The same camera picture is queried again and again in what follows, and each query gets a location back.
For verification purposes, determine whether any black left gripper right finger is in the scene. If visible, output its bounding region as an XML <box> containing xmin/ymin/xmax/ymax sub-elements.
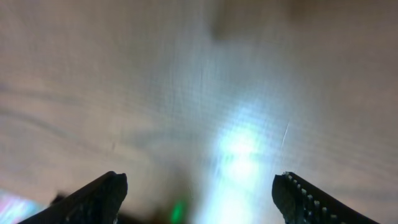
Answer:
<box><xmin>272</xmin><ymin>172</ymin><xmax>377</xmax><ymax>224</ymax></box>

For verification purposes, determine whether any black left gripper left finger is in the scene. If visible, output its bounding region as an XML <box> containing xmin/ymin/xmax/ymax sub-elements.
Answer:
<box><xmin>20</xmin><ymin>171</ymin><xmax>128</xmax><ymax>224</ymax></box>

